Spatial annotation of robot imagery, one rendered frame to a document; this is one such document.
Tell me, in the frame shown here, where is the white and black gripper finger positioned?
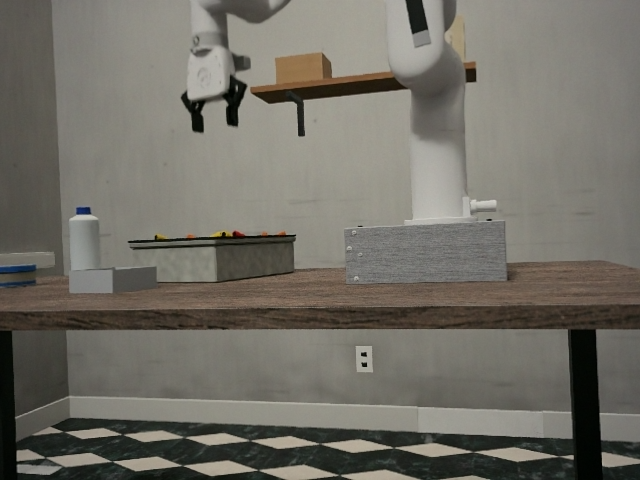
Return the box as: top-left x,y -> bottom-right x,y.
181,91 -> 207,135
222,77 -> 248,129

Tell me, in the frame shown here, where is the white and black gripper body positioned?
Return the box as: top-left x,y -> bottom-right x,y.
187,47 -> 237,106

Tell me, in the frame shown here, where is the round tin with blue rim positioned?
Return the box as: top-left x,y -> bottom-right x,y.
0,264 -> 36,289

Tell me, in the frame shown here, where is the white bottle with blue cap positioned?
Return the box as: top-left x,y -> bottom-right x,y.
69,207 -> 101,271

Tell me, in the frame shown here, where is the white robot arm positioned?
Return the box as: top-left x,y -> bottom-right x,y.
190,0 -> 496,225

